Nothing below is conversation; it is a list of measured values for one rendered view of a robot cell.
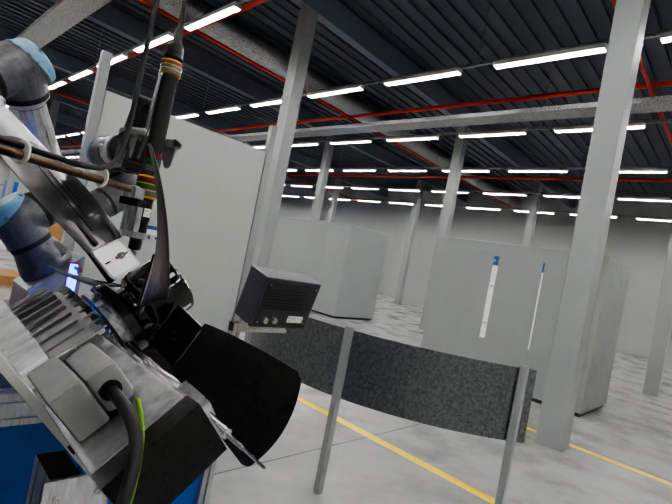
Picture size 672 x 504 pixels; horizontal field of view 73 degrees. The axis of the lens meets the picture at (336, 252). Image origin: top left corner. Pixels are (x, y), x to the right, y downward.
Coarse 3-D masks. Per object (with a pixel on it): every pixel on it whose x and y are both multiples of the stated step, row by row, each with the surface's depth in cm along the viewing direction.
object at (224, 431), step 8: (128, 344) 76; (136, 352) 75; (144, 360) 73; (152, 360) 73; (152, 368) 72; (160, 368) 71; (168, 376) 70; (176, 384) 68; (208, 416) 64; (216, 416) 64; (216, 424) 63; (224, 424) 63; (224, 432) 62; (232, 440) 61; (240, 448) 60
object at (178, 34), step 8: (176, 32) 92; (176, 40) 92; (168, 48) 91; (176, 48) 91; (168, 56) 94; (176, 56) 91; (144, 200) 90; (152, 200) 92; (144, 208) 91; (144, 216) 91; (144, 224) 91; (144, 232) 91; (136, 240) 91; (136, 248) 91
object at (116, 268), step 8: (120, 240) 86; (104, 248) 82; (112, 248) 83; (120, 248) 85; (128, 248) 87; (96, 256) 79; (104, 256) 80; (112, 256) 82; (128, 256) 86; (104, 264) 79; (112, 264) 81; (120, 264) 83; (128, 264) 84; (136, 264) 86; (112, 272) 80; (120, 272) 82
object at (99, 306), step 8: (88, 296) 77; (96, 296) 77; (96, 304) 76; (104, 304) 76; (104, 312) 75; (112, 312) 77; (104, 320) 77; (112, 320) 75; (120, 320) 77; (104, 328) 82; (112, 328) 76; (120, 328) 76; (120, 336) 76; (128, 336) 77; (120, 344) 80
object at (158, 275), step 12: (156, 168) 59; (156, 180) 61; (156, 192) 64; (156, 240) 67; (168, 240) 55; (156, 252) 64; (168, 252) 55; (156, 264) 62; (168, 264) 54; (156, 276) 60; (168, 276) 54; (156, 288) 59; (168, 288) 54; (144, 300) 68; (156, 300) 59
